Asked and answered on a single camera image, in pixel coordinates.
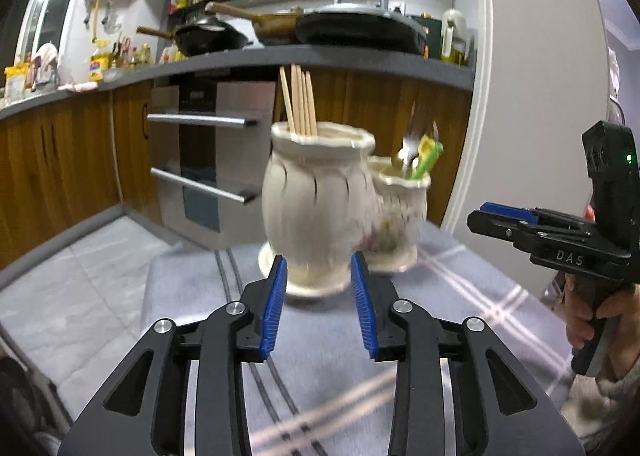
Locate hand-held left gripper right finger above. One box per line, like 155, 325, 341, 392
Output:
349, 251, 586, 456

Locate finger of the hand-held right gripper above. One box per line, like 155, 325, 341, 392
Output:
466, 209, 549, 255
479, 202, 592, 233

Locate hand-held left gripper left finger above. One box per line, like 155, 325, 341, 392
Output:
57, 255, 289, 456

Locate green plastic utensil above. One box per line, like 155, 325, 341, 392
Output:
410, 142, 445, 181

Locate yellow plastic spoon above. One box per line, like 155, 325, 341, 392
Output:
417, 133, 437, 163

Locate white floral ceramic utensil holder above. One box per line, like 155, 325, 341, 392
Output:
258, 121, 432, 298

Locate metal fork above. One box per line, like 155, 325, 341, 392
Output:
397, 100, 426, 174

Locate wooden chopstick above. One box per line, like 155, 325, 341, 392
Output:
278, 66, 296, 134
305, 70, 319, 137
291, 65, 304, 136
299, 65, 310, 137

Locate person's right forearm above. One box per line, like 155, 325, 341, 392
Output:
562, 361, 640, 456

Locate person's right hand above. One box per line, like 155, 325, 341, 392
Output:
564, 281, 640, 380

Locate grey striped tablecloth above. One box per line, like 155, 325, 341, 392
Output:
140, 223, 576, 456

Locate built-in oven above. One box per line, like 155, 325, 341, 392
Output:
146, 69, 279, 251

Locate white green kettle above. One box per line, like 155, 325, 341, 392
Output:
440, 9, 474, 65

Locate large black pan grey lid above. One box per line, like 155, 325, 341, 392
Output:
295, 0, 429, 56

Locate grey kitchen countertop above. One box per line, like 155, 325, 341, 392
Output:
0, 44, 476, 123

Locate wooden kitchen cabinets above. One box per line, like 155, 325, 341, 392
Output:
0, 69, 473, 271

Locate yellow food packet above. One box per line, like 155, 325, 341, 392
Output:
2, 64, 29, 103

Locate black wok wooden handle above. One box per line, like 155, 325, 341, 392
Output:
136, 19, 254, 58

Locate brown pan wooden handle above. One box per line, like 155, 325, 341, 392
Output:
205, 1, 307, 45

